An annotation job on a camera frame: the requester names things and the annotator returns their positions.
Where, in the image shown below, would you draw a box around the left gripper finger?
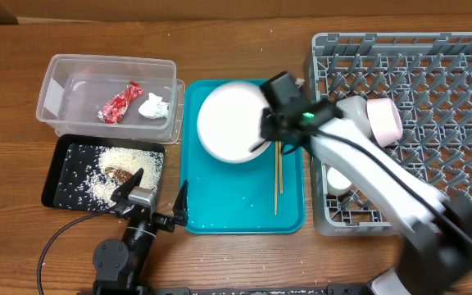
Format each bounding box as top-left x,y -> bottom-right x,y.
111,168 -> 143,202
172,180 -> 188,226

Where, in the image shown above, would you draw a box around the wooden chopstick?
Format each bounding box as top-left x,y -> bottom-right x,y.
277,142 -> 284,194
274,142 -> 279,216

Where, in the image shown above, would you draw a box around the rice and food leftovers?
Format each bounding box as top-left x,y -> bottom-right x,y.
53,143 -> 164,211

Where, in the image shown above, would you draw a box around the pink large plate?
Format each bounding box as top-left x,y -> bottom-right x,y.
197,81 -> 270,164

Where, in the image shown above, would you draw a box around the grey bowl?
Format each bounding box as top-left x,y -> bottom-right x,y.
336,96 -> 373,139

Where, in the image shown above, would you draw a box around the red snack wrapper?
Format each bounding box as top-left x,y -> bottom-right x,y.
98,81 -> 144,124

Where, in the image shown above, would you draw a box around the white napkin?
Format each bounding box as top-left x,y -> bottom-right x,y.
138,93 -> 169,119

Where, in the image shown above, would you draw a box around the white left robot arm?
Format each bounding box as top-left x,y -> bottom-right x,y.
93,169 -> 188,294

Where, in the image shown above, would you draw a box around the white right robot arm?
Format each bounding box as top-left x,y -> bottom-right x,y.
260,101 -> 472,294

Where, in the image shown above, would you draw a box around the black waste tray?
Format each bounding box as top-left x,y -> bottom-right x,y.
41,134 -> 166,208

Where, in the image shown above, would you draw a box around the grey dishwasher rack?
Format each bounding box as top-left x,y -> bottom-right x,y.
303,31 -> 472,237

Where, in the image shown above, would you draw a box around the teal plastic tray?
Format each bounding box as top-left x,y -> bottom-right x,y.
180,79 -> 306,234

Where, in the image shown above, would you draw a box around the white cutlery cup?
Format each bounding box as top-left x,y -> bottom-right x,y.
326,167 -> 352,196

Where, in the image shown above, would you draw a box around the clear plastic bin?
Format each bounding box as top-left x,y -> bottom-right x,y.
36,54 -> 185,144

